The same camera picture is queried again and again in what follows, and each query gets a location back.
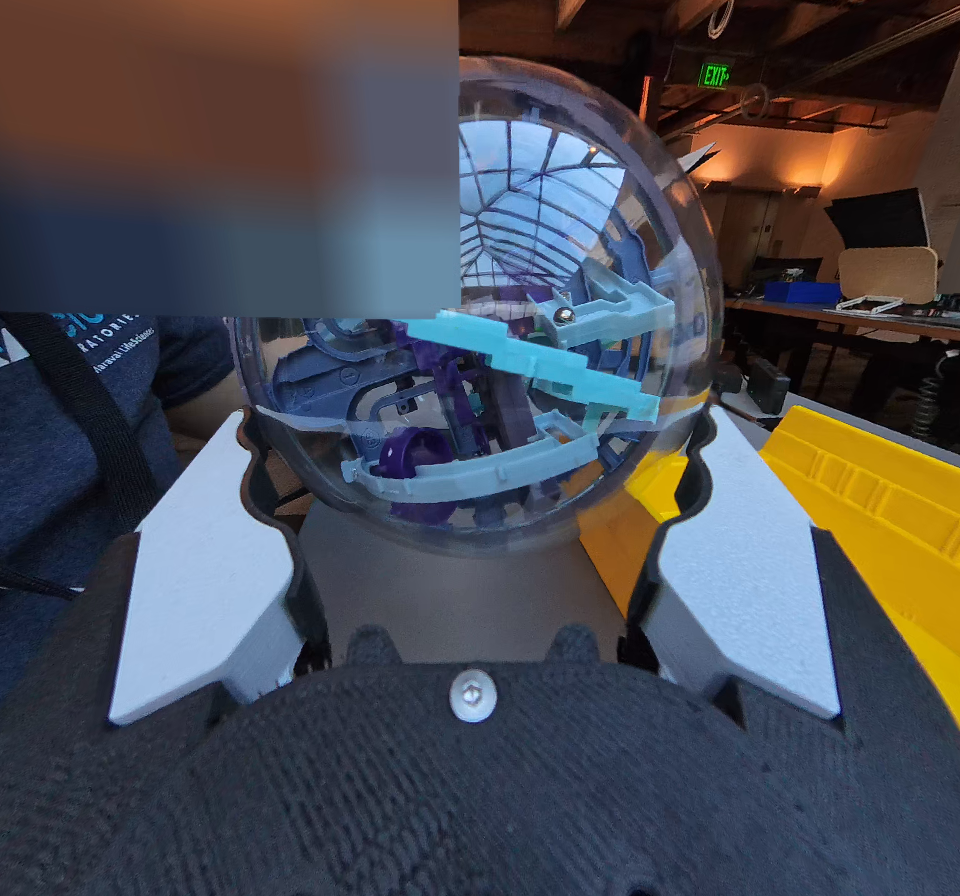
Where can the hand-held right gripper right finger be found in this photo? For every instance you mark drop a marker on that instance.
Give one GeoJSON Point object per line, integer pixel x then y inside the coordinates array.
{"type": "Point", "coordinates": [750, 573]}

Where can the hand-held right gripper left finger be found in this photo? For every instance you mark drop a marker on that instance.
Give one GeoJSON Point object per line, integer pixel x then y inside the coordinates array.
{"type": "Point", "coordinates": [202, 573]}

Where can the clear plastic maze ball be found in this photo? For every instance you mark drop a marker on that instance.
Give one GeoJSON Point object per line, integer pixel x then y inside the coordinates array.
{"type": "Point", "coordinates": [525, 235]}

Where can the person's left forearm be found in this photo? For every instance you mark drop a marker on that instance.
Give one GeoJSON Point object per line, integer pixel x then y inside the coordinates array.
{"type": "Point", "coordinates": [202, 401]}

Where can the small steel ball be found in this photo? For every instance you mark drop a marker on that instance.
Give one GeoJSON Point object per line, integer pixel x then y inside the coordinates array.
{"type": "Point", "coordinates": [563, 314]}

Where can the yellow plastic bin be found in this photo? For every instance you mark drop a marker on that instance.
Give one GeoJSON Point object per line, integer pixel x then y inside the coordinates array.
{"type": "Point", "coordinates": [885, 506]}

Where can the person's torso in blue shirt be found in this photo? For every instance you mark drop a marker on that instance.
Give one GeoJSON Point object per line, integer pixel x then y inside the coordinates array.
{"type": "Point", "coordinates": [52, 461]}

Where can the black box device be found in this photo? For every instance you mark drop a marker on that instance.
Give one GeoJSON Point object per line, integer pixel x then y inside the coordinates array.
{"type": "Point", "coordinates": [769, 386]}

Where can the long work desk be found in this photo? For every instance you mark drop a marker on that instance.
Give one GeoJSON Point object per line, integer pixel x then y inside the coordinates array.
{"type": "Point", "coordinates": [825, 314]}

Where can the blue storage box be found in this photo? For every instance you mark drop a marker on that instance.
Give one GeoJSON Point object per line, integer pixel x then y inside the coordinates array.
{"type": "Point", "coordinates": [799, 293]}

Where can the white clipboard stand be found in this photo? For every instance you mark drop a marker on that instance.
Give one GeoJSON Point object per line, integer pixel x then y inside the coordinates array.
{"type": "Point", "coordinates": [870, 303]}

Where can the black flat panel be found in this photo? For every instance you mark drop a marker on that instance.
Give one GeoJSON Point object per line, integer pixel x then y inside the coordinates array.
{"type": "Point", "coordinates": [881, 219]}

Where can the green exit sign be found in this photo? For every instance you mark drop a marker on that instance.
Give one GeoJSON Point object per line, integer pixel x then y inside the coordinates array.
{"type": "Point", "coordinates": [714, 76]}

